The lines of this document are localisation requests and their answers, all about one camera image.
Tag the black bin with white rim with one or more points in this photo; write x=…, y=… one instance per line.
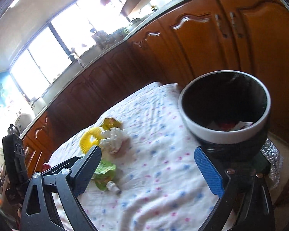
x=227, y=96

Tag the white floral tablecloth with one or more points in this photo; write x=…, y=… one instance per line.
x=162, y=187

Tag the white pot by window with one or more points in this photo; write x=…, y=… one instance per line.
x=37, y=104

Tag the steel electric kettle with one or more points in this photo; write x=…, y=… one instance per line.
x=13, y=130

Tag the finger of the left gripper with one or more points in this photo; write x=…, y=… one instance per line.
x=70, y=164

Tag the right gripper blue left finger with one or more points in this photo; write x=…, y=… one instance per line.
x=39, y=211

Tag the red white 1928 box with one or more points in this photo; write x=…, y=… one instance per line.
x=241, y=125

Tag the condiment jars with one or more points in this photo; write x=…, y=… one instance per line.
x=154, y=8

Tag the wooden knife block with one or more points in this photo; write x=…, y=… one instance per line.
x=100, y=37

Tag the red snack bag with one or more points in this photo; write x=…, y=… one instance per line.
x=226, y=126

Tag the silver bubble foil mat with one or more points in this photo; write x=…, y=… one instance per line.
x=273, y=156

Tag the white tissue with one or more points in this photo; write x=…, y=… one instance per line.
x=113, y=139

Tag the white rice cooker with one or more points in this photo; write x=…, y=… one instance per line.
x=22, y=121

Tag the chrome sink faucet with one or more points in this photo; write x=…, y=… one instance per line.
x=75, y=57

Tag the small red wrapper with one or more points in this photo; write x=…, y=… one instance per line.
x=45, y=167

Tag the white ceramic pot with lid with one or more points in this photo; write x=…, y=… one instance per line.
x=135, y=21

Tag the wooden lower cabinets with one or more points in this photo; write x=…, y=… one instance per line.
x=189, y=39

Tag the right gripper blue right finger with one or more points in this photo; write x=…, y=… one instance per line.
x=241, y=189

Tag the green spout pouch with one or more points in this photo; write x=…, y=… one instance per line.
x=104, y=175

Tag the yellow wrapper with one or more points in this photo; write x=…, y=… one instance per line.
x=109, y=123

